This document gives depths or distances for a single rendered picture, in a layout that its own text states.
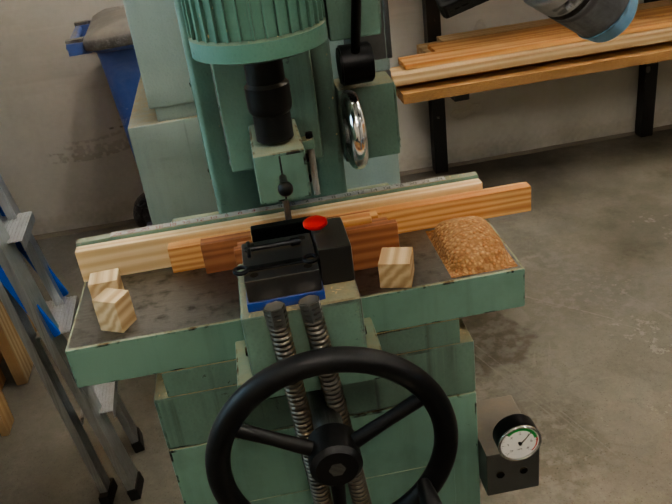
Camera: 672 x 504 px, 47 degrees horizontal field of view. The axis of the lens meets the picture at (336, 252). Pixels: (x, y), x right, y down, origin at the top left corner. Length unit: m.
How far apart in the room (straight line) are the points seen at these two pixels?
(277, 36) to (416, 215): 0.35
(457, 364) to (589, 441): 1.06
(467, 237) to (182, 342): 0.40
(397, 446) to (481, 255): 0.31
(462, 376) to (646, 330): 1.47
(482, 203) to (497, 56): 1.96
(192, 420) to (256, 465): 0.12
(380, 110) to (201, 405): 0.53
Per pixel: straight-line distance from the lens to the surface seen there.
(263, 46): 0.94
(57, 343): 1.86
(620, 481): 2.03
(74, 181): 3.55
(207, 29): 0.96
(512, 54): 3.09
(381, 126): 1.24
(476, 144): 3.67
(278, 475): 1.16
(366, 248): 1.04
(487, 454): 1.16
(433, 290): 1.01
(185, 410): 1.07
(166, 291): 1.09
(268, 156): 1.02
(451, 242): 1.05
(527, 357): 2.37
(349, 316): 0.89
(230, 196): 1.29
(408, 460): 1.18
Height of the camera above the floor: 1.43
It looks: 28 degrees down
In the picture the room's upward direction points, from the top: 8 degrees counter-clockwise
